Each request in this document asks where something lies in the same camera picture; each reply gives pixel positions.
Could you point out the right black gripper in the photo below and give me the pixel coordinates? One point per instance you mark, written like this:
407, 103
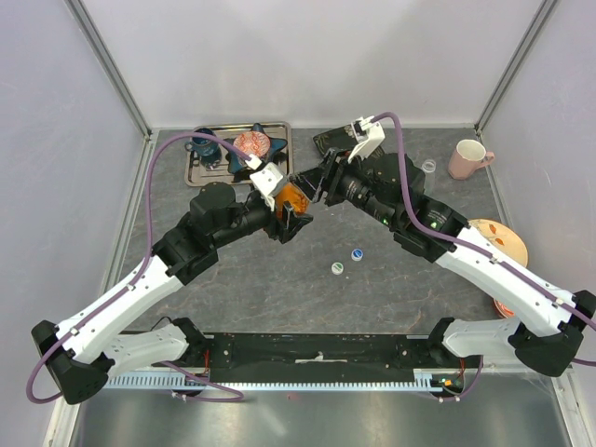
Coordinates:
331, 169

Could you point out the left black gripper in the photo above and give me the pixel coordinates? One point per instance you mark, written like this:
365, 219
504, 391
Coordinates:
291, 224

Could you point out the orange juice bottle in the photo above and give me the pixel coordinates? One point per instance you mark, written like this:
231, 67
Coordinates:
294, 196

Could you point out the green white bottle cap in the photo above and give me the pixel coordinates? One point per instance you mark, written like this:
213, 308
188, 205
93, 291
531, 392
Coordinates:
337, 268

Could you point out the blue white bottle cap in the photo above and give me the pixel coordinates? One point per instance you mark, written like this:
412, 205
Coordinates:
357, 255

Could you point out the clear Pocari Sweat bottle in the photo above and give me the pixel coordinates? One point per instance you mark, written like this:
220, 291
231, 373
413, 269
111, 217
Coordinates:
429, 168

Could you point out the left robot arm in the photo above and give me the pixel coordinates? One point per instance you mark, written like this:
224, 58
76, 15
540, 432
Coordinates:
83, 352

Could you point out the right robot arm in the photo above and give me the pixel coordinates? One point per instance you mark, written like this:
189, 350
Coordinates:
546, 330

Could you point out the black floral rectangular plate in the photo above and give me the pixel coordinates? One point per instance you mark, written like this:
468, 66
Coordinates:
340, 138

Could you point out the orange patterned bowl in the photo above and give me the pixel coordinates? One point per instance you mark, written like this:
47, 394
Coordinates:
253, 143

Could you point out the blue mug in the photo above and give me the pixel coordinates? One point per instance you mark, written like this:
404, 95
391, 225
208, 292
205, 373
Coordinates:
207, 151

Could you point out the pink mug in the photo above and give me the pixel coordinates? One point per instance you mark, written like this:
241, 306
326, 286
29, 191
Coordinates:
468, 156

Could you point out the beige bird plate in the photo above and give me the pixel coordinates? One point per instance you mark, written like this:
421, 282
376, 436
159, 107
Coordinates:
503, 238

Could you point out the red white patterned bowl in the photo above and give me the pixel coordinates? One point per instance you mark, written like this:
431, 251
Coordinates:
502, 310

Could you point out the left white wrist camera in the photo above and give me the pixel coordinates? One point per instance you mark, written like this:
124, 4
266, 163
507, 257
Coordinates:
267, 181

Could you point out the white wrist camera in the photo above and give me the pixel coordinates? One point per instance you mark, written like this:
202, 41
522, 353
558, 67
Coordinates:
369, 134
267, 181

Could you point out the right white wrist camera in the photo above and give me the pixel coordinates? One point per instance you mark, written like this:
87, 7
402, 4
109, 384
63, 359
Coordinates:
369, 134

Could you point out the right aluminium frame post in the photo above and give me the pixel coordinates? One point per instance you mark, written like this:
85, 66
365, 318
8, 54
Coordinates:
521, 52

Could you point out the aluminium frame post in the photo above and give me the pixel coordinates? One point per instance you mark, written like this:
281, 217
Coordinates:
521, 52
108, 64

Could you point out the left aluminium frame post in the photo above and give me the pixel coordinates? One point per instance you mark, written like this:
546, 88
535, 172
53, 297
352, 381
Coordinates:
108, 64

